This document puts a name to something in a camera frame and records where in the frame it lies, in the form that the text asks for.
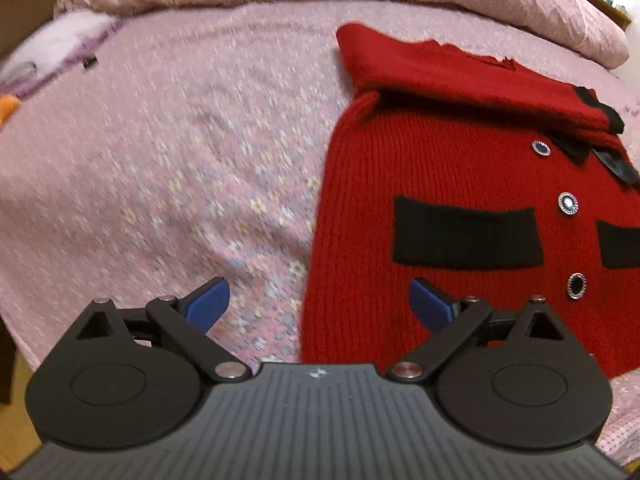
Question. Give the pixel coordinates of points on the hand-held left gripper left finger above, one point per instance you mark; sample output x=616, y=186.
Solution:
x=207, y=305

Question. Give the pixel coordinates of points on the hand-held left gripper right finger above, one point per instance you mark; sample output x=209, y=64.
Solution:
x=431, y=305

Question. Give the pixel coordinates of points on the red knit cardigan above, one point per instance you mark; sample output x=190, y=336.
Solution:
x=450, y=240

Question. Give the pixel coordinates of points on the floral pink bed sheet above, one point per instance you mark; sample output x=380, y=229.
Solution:
x=165, y=160

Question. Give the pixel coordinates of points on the small black clip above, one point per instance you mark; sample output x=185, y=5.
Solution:
x=90, y=62

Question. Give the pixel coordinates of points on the orange soft object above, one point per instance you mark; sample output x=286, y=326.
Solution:
x=7, y=109

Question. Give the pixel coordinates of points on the purple ruffled pillow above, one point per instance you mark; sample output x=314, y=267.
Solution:
x=65, y=40

